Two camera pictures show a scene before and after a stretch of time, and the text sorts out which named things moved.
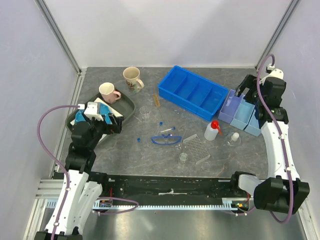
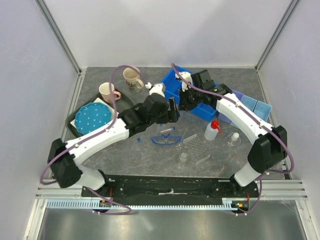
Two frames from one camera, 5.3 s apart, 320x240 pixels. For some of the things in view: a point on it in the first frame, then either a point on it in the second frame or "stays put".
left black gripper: x=115 y=127 to x=172 y=115
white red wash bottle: x=212 y=130 stays put
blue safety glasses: x=166 y=140 stays put
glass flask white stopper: x=234 y=140 stays put
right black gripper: x=250 y=81 to x=184 y=104
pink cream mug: x=111 y=95 stays put
